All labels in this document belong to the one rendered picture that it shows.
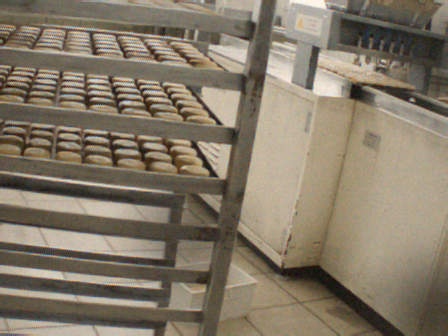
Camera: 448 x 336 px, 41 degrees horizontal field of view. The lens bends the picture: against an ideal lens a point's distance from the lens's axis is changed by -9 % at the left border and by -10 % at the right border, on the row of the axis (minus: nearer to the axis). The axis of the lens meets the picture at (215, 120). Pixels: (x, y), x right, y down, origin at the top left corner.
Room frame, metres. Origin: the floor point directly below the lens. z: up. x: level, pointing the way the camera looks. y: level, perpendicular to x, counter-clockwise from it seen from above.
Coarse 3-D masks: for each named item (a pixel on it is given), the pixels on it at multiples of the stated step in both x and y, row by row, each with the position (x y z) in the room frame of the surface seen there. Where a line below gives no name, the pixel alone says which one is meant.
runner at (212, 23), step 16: (0, 0) 0.96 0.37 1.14; (16, 0) 0.97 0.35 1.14; (32, 0) 0.98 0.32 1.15; (48, 0) 0.98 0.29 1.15; (64, 0) 0.99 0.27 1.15; (80, 0) 1.00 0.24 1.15; (80, 16) 1.00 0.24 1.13; (96, 16) 1.00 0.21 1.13; (112, 16) 1.01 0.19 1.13; (128, 16) 1.02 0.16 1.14; (144, 16) 1.02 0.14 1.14; (160, 16) 1.03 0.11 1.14; (176, 16) 1.04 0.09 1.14; (192, 16) 1.04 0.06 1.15; (208, 16) 1.05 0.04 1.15; (224, 16) 1.05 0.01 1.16; (224, 32) 1.05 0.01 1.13; (240, 32) 1.06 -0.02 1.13
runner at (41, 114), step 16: (0, 112) 0.97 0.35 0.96; (16, 112) 0.98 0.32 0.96; (32, 112) 0.98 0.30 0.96; (48, 112) 0.99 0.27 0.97; (64, 112) 1.00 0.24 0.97; (80, 112) 1.00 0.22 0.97; (96, 112) 1.01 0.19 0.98; (96, 128) 1.01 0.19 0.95; (112, 128) 1.02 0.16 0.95; (128, 128) 1.02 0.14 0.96; (144, 128) 1.03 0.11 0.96; (160, 128) 1.04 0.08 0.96; (176, 128) 1.04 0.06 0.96; (192, 128) 1.05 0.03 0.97; (208, 128) 1.05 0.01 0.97; (224, 128) 1.06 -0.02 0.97; (224, 144) 1.06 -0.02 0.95
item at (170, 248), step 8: (208, 0) 1.48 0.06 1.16; (200, 32) 1.47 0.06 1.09; (208, 32) 1.48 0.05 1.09; (200, 40) 1.48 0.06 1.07; (208, 40) 1.48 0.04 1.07; (176, 192) 1.48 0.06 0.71; (168, 208) 1.50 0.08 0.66; (168, 216) 1.49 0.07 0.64; (176, 216) 1.48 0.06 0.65; (168, 248) 1.48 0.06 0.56; (176, 248) 1.48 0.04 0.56; (168, 256) 1.48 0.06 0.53; (160, 304) 1.47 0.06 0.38; (168, 304) 1.48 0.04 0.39
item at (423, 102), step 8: (272, 48) 3.85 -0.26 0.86; (280, 48) 3.77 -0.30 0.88; (288, 48) 3.69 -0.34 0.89; (376, 88) 2.92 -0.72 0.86; (400, 96) 2.75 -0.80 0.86; (408, 96) 2.70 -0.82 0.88; (416, 96) 2.65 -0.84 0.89; (424, 96) 2.63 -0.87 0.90; (416, 104) 2.65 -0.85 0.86; (424, 104) 2.60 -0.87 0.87; (432, 104) 2.55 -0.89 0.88; (440, 104) 2.51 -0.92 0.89; (440, 112) 2.50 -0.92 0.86
